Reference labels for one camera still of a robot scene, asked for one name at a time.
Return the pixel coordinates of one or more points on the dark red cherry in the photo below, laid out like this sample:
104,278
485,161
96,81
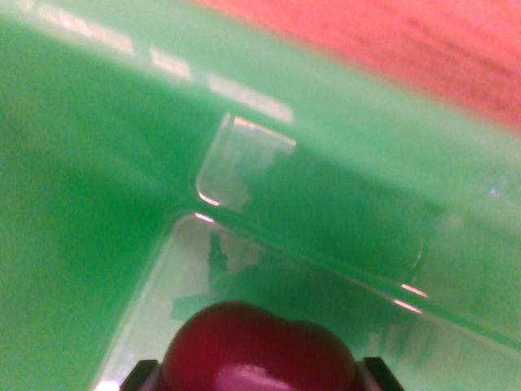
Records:
260,346

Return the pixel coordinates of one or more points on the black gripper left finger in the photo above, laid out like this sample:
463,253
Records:
144,376

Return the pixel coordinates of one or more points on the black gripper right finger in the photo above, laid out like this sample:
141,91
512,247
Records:
376,376

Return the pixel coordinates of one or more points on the green plastic bin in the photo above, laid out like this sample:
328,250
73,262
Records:
102,183

